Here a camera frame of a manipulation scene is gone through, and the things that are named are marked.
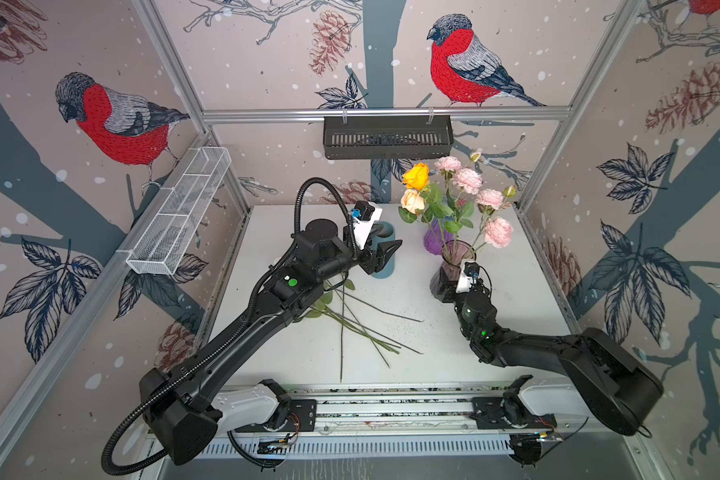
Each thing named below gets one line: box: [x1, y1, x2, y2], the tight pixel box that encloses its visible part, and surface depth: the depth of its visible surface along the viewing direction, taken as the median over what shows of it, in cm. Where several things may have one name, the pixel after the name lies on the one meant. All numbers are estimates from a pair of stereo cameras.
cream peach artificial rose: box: [398, 188, 425, 224], surface depth 67 cm
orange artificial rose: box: [401, 162, 431, 190], surface depth 70 cm
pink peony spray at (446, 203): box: [429, 148, 483, 246], surface depth 77 cm
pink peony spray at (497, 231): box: [472, 185, 517, 255], surface depth 77 cm
